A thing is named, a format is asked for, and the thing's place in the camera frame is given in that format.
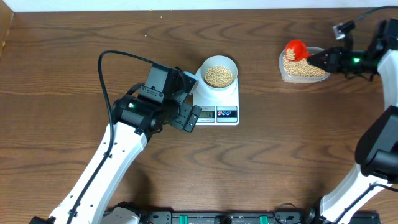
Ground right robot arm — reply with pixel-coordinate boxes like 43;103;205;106
305;19;397;223

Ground soybeans in bowl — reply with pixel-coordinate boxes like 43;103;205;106
205;65;234;88

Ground clear container of soybeans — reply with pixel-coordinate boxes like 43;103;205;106
279;50;330;84

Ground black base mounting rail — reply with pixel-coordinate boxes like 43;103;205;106
102;210;382;224

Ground red plastic measuring scoop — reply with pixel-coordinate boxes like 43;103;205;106
284;40;311;62

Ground light grey round bowl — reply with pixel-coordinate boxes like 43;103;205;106
197;55;238;91

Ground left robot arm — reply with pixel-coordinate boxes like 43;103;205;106
31;63;201;224

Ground white digital kitchen scale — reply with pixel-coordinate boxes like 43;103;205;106
193;65;239;126

